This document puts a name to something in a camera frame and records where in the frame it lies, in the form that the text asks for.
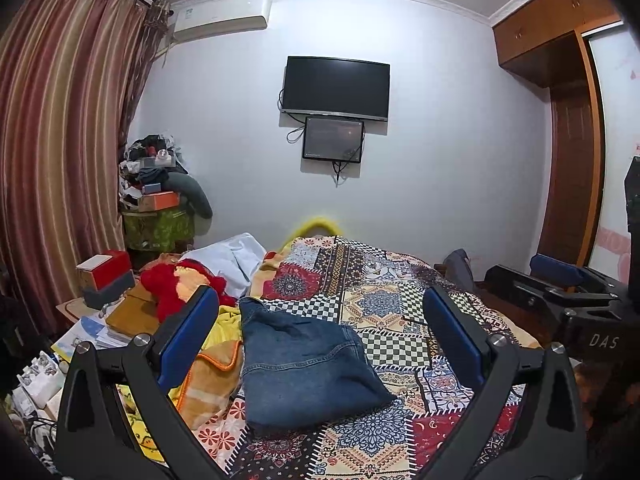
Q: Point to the small black wall monitor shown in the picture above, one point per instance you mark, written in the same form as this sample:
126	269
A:
332	139

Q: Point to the blue denim jacket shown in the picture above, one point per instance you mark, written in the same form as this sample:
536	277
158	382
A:
305	370

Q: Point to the white air conditioner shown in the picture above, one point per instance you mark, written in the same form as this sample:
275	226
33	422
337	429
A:
220	17

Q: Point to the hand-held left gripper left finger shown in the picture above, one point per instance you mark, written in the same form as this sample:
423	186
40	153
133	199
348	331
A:
192	331

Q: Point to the white paper bags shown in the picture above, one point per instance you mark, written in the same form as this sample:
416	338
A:
37	385

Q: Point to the white cloth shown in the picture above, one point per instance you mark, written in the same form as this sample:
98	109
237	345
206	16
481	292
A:
225	260

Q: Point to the orange box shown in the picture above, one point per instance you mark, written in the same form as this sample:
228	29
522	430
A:
159	201

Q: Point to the striped brown curtain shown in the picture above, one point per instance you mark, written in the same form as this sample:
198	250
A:
60	135

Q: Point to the wooden overhead cabinet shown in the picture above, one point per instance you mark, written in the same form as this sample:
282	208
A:
550	25

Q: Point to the grey box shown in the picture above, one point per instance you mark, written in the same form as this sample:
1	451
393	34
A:
107	295

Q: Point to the brown wooden door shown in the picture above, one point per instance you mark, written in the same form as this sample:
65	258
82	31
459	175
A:
570	175

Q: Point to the pile of papers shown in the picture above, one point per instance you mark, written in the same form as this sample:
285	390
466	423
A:
85	335

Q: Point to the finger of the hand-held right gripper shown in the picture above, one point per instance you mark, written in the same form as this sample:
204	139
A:
520	287
555	269

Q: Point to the yellow fuzzy object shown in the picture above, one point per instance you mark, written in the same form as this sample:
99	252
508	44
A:
315	227

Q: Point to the red plush toy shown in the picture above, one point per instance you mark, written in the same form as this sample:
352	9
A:
170	290

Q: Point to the grey neck pillow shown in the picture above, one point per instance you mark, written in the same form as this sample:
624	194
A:
197	195

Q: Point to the red and white box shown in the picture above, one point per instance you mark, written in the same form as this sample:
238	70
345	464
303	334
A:
107	265

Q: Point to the patchwork printed blanket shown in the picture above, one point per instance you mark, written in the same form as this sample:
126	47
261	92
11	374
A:
380	305

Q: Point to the pile of clutter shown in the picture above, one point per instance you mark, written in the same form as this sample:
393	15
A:
150	160

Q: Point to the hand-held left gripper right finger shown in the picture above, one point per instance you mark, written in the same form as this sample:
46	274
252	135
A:
452	331

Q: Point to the brown cardboard box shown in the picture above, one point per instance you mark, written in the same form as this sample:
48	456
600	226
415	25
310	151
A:
130	315

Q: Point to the black wall television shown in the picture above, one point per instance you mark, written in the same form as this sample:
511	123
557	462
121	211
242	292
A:
335	87

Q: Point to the orange yellow fleece blanket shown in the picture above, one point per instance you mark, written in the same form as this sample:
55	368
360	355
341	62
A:
212	380

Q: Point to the grey bag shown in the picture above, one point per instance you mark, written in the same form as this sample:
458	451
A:
457	270

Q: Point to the green cloth covered stand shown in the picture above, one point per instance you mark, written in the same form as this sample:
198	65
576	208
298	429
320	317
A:
157	232

